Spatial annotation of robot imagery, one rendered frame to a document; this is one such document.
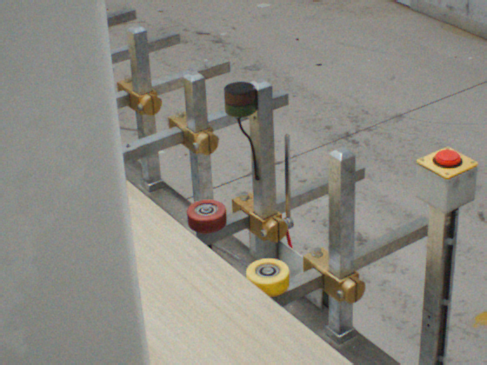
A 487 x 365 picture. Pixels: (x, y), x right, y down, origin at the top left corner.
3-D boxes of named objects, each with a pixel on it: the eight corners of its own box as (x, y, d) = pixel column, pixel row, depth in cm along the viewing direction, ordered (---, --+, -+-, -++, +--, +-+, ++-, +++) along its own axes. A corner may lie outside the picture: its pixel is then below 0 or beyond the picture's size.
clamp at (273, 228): (251, 210, 218) (250, 191, 215) (288, 237, 208) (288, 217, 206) (230, 219, 215) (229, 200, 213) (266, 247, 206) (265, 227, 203)
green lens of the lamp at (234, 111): (244, 100, 196) (243, 90, 195) (262, 110, 192) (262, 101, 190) (219, 109, 193) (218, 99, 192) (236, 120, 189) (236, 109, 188)
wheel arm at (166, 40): (174, 40, 275) (173, 28, 273) (181, 43, 273) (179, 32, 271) (10, 91, 251) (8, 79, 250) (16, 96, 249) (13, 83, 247)
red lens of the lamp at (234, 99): (243, 89, 195) (243, 78, 193) (261, 99, 190) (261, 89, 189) (218, 97, 192) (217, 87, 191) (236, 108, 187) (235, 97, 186)
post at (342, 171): (341, 347, 203) (343, 143, 179) (352, 355, 201) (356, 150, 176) (328, 354, 202) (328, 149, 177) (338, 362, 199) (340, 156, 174)
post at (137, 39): (156, 195, 256) (139, 23, 232) (163, 201, 254) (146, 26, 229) (144, 199, 255) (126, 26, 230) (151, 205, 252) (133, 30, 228)
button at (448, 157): (447, 155, 156) (448, 146, 155) (464, 165, 153) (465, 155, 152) (429, 163, 154) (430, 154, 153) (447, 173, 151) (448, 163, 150)
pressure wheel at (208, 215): (215, 238, 213) (211, 192, 208) (236, 255, 208) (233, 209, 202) (183, 251, 210) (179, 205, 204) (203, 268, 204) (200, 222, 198)
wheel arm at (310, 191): (356, 175, 228) (356, 160, 226) (365, 182, 226) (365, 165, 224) (196, 242, 208) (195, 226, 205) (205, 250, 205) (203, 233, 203)
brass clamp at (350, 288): (324, 265, 201) (324, 245, 198) (368, 296, 191) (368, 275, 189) (300, 276, 198) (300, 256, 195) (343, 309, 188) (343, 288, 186)
